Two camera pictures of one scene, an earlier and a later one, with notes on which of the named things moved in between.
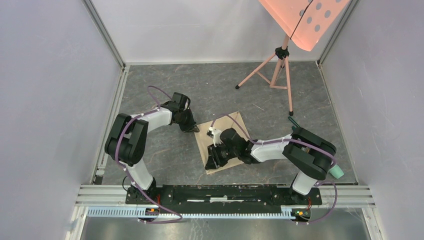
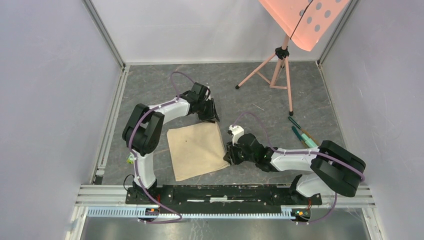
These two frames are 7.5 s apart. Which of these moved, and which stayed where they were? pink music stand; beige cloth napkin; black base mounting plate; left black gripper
Moved: left black gripper; beige cloth napkin
Stayed: pink music stand; black base mounting plate
